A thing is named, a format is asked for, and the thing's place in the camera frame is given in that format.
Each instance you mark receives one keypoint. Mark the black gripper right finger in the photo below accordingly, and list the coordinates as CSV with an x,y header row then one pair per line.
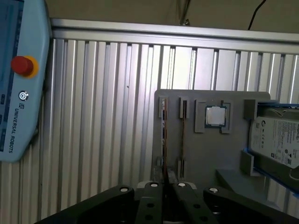
x,y
187,205

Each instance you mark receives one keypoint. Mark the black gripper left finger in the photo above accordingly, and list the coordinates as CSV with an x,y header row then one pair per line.
x,y
150,205

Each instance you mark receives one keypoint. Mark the blue RAM stick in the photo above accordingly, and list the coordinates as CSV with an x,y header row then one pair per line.
x,y
164,130

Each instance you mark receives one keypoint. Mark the grey parts rack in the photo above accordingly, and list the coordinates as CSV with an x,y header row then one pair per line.
x,y
210,149

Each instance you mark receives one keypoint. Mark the silver CPU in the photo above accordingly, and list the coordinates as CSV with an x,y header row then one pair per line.
x,y
215,116

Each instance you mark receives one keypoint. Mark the hard disk in blue carrier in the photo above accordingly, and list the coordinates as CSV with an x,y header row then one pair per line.
x,y
275,137

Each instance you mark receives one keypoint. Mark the pale blue teach pendant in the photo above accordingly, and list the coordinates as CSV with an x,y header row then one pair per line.
x,y
30,116

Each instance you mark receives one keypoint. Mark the red stop button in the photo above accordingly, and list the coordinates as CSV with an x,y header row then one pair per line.
x,y
21,65

